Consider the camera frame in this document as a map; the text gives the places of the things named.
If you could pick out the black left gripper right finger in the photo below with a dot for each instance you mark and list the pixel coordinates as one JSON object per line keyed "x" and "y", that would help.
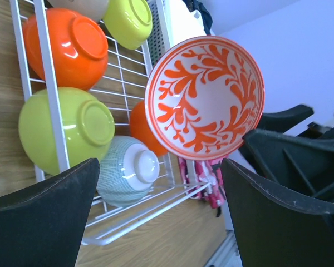
{"x": 274, "y": 225}

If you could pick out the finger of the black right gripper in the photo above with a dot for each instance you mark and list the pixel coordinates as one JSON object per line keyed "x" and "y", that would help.
{"x": 265, "y": 148}
{"x": 287, "y": 118}

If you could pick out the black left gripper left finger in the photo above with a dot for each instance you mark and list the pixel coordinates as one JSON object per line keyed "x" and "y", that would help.
{"x": 43, "y": 224}

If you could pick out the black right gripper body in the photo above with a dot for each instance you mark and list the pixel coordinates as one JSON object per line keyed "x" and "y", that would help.
{"x": 310, "y": 171}

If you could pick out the white bowl orange pattern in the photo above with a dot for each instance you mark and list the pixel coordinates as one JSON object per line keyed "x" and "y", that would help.
{"x": 203, "y": 96}

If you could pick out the lime green bowl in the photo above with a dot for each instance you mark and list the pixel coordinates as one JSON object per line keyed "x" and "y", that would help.
{"x": 129, "y": 22}
{"x": 87, "y": 123}

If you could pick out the pink camouflage bag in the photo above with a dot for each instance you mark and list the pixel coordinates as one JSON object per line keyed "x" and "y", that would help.
{"x": 202, "y": 172}

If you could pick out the teal checked white bowl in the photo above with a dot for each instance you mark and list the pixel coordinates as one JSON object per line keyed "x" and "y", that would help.
{"x": 127, "y": 172}

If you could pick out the lime green bowl front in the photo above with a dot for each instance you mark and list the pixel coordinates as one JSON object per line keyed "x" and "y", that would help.
{"x": 87, "y": 123}

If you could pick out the white folded towel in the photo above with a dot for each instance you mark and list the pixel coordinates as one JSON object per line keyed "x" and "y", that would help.
{"x": 182, "y": 24}

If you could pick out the grey perforated laundry basket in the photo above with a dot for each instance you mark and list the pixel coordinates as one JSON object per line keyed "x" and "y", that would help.
{"x": 160, "y": 39}

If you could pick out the dark blue cloth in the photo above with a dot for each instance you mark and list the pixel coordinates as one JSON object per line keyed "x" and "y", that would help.
{"x": 194, "y": 5}

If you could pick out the beige floral ceramic bowl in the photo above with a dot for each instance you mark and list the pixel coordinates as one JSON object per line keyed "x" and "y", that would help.
{"x": 94, "y": 9}

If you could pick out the white wire dish rack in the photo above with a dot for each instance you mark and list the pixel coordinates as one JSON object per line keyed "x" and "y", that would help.
{"x": 160, "y": 198}

